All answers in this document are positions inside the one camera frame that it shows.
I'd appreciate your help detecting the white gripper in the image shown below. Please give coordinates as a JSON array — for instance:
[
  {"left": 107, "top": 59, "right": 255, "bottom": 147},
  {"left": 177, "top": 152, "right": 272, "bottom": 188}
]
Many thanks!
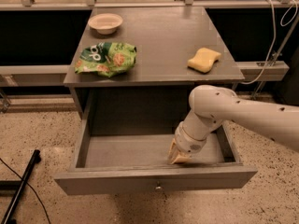
[{"left": 167, "top": 123, "right": 206, "bottom": 164}]

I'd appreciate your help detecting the grey top drawer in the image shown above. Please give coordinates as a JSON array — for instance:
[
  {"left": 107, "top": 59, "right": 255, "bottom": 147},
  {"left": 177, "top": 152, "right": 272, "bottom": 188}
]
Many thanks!
[{"left": 53, "top": 89, "right": 259, "bottom": 196}]

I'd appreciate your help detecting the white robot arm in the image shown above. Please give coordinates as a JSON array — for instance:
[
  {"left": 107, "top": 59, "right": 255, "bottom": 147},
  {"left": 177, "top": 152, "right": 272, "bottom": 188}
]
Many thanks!
[{"left": 168, "top": 85, "right": 299, "bottom": 164}]

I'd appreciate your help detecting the grey drawer cabinet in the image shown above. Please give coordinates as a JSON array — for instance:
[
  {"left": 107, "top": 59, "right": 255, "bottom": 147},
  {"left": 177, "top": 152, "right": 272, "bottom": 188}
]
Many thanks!
[{"left": 63, "top": 6, "right": 245, "bottom": 123}]

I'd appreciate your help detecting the yellow sponge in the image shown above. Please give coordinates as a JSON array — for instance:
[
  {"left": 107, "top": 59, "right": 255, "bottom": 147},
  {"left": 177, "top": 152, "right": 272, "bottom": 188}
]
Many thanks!
[{"left": 187, "top": 48, "right": 221, "bottom": 74}]

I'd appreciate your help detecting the green chip bag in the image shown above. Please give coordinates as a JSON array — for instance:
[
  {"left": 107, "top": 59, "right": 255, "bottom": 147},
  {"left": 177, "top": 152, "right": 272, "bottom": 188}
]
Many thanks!
[{"left": 74, "top": 42, "right": 137, "bottom": 77}]

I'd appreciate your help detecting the white bowl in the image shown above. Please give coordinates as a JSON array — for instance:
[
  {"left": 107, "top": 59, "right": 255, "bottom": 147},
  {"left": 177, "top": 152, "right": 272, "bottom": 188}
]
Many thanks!
[{"left": 88, "top": 13, "right": 123, "bottom": 35}]

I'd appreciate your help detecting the black metal stand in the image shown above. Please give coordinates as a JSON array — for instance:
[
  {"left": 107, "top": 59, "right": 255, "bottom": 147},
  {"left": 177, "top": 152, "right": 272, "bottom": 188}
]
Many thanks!
[{"left": 1, "top": 149, "right": 41, "bottom": 224}]

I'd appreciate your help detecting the thin black cable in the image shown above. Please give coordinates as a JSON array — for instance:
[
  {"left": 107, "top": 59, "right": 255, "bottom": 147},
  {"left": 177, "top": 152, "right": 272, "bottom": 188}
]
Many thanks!
[{"left": 0, "top": 158, "right": 52, "bottom": 224}]

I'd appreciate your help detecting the white cable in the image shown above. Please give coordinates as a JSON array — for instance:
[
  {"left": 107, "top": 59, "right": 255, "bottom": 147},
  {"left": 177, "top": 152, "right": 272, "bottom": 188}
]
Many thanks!
[{"left": 239, "top": 0, "right": 299, "bottom": 86}]

